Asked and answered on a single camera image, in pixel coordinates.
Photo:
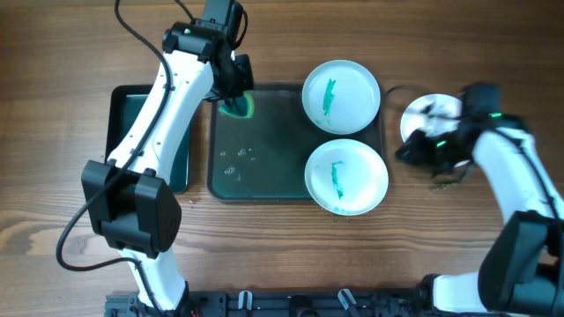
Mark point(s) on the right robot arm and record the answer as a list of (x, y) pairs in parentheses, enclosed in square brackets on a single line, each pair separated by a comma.
[(522, 274)]

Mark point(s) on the large grey serving tray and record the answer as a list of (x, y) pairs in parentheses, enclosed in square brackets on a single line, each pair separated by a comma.
[(263, 158)]

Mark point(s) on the small black water tray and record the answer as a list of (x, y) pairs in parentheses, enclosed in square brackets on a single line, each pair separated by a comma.
[(125, 104)]

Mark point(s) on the white plate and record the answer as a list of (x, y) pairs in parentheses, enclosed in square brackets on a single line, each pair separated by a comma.
[(341, 97), (434, 113), (346, 177)]

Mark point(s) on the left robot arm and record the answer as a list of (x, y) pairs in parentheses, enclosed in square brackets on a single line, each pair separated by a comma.
[(128, 198)]

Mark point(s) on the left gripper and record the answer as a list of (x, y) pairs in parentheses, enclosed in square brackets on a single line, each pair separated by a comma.
[(238, 88)]

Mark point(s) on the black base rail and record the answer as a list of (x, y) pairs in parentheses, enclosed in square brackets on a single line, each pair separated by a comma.
[(402, 302)]

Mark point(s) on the green yellow sponge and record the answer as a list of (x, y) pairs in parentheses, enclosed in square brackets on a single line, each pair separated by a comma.
[(241, 107)]

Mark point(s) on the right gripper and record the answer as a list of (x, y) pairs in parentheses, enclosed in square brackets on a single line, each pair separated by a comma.
[(423, 147)]

